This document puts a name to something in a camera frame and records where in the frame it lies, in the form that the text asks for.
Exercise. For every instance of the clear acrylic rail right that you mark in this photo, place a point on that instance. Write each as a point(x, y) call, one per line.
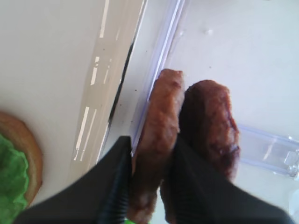
point(163, 33)

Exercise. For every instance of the green lettuce leaf on tray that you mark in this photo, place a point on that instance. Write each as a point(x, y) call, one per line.
point(13, 181)

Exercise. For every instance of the brown meat patty front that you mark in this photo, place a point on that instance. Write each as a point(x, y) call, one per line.
point(156, 143)

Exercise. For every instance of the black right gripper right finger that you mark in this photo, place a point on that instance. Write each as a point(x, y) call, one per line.
point(201, 195)

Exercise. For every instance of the brown meat patty rear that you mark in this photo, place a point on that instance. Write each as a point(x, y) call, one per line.
point(207, 126)

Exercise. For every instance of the bottom bun slice on tray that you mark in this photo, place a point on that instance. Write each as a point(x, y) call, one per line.
point(17, 132)

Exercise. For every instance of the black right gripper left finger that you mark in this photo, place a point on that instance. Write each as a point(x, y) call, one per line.
point(98, 197)

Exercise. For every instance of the cream rectangular tray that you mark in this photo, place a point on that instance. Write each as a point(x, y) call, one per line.
point(61, 64)

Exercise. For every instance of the brown meat patty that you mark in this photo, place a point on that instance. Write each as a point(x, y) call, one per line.
point(156, 143)
point(207, 126)

